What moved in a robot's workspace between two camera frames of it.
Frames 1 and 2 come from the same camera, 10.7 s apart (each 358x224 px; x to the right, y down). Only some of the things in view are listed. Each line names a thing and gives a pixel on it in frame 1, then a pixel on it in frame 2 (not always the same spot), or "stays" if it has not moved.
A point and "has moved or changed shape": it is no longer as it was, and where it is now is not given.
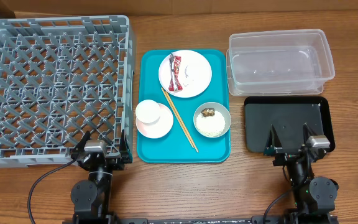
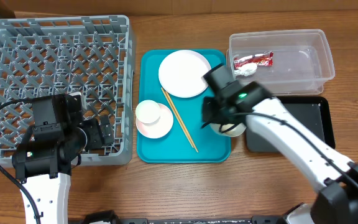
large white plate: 194,73 stays
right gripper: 293,156 to 212,111
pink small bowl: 161,128 stays
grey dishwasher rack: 44,81 stays
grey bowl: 218,107 has moved or changed shape
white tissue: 189,76 to 246,70
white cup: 148,111 stays
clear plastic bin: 278,62 stays
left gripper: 124,149 to 97,139
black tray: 288,115 stays
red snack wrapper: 174,62 to 263,59
